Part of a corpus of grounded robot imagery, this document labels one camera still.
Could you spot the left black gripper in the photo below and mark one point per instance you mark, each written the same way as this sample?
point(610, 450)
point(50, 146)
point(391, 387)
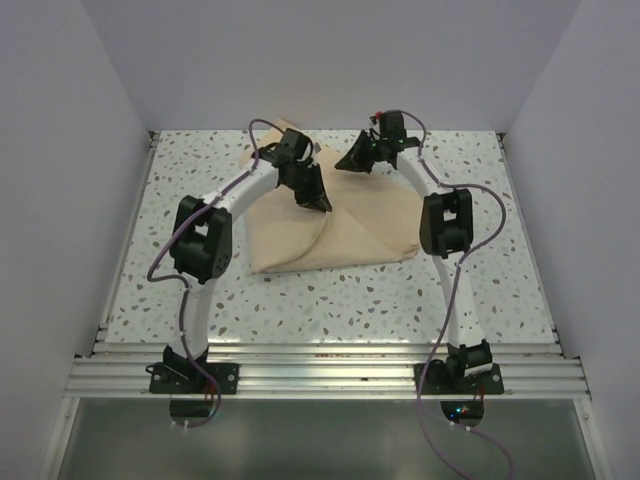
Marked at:
point(317, 197)

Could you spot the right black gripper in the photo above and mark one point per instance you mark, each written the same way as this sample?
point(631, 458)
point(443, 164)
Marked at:
point(354, 160)

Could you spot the beige cloth drape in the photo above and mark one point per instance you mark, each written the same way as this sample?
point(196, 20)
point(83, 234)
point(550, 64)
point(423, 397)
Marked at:
point(374, 219)

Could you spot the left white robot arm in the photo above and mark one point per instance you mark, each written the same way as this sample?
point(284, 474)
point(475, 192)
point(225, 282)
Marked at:
point(201, 246)

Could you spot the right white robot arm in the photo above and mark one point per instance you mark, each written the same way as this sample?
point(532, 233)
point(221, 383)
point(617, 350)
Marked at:
point(446, 234)

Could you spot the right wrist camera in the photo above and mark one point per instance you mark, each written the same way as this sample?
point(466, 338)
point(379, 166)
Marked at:
point(374, 119)

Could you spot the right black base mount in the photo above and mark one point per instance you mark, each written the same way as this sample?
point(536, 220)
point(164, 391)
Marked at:
point(438, 381)

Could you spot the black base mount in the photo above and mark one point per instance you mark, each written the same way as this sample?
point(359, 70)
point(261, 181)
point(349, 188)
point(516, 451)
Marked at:
point(166, 381)
point(438, 381)

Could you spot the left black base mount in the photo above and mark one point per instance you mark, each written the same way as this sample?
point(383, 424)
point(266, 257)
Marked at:
point(166, 381)

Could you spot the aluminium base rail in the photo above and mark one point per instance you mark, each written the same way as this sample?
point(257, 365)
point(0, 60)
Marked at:
point(327, 371)

